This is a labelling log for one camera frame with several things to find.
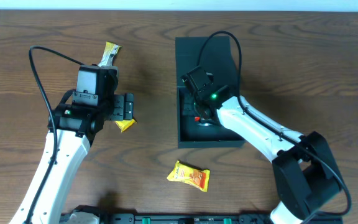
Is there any red Pringles can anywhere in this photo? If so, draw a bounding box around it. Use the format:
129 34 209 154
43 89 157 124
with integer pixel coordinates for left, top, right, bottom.
195 116 215 126

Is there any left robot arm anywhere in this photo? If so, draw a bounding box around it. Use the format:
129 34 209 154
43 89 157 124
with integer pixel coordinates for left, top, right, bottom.
11 90 134 223

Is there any orange yellow snack bag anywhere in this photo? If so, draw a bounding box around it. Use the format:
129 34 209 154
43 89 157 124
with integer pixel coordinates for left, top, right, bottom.
167 161 210 192

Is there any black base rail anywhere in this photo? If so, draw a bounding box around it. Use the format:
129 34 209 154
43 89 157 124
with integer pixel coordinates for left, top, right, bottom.
59 205 344 224

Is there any green yellow snack bar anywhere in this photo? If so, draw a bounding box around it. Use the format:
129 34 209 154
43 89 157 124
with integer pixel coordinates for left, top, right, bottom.
98 42 121 67

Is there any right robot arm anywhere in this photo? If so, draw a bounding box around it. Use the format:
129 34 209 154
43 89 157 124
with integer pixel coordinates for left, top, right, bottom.
177 85 345 223

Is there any small yellow snack packet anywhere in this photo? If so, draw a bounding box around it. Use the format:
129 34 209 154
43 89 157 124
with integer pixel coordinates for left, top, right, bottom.
115 119 137 133

